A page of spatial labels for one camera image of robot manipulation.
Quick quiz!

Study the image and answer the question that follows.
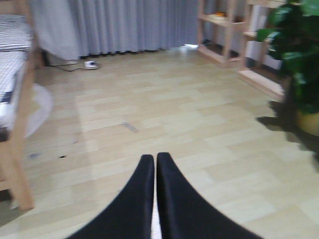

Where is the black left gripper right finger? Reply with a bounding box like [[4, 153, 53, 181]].
[[157, 152, 259, 239]]

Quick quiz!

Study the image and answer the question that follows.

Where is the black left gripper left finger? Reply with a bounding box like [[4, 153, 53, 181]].
[[68, 154, 155, 239]]

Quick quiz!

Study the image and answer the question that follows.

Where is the grey round rug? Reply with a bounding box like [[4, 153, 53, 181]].
[[24, 83, 53, 138]]

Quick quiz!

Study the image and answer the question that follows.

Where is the floor power outlet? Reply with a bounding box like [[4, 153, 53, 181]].
[[84, 61, 101, 70]]

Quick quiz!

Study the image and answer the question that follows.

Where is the wooden shelf unit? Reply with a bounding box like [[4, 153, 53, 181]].
[[197, 0, 284, 100]]

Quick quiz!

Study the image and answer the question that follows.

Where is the grey curtain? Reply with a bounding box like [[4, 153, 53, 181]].
[[29, 0, 198, 60]]

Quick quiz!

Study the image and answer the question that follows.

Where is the green potted plant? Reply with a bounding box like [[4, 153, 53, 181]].
[[256, 0, 319, 136]]

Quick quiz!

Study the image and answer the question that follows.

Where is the black white checkered bedding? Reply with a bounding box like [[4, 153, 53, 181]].
[[0, 14, 33, 129]]

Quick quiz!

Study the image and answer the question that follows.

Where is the wooden bed frame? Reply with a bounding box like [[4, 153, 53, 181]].
[[0, 0, 43, 211]]

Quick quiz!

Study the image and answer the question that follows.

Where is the black power cord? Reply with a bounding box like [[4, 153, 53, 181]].
[[48, 62, 87, 72]]

